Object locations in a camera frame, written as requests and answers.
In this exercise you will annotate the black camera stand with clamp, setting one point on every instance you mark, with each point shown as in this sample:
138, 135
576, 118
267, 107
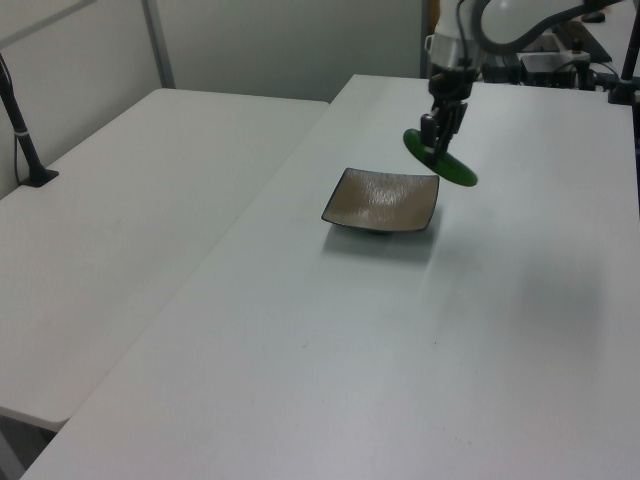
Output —
22, 135
625, 75

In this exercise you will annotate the green cucumber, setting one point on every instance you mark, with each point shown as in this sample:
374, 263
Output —
452, 167

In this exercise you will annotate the square beige ceramic plate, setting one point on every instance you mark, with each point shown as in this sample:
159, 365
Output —
382, 201

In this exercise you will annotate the yellow curtain strip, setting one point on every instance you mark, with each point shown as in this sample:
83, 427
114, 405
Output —
433, 15

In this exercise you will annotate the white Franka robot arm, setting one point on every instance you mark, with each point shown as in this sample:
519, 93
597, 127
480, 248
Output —
452, 30

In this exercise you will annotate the black computer mouse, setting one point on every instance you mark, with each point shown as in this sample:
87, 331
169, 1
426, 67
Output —
594, 17

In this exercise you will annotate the grey partition frame post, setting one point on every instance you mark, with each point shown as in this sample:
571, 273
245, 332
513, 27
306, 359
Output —
159, 45

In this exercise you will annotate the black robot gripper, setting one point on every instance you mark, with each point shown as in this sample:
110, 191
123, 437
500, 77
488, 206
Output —
450, 82

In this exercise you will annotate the silver equipment box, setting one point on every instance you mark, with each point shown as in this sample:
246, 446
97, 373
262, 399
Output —
547, 65

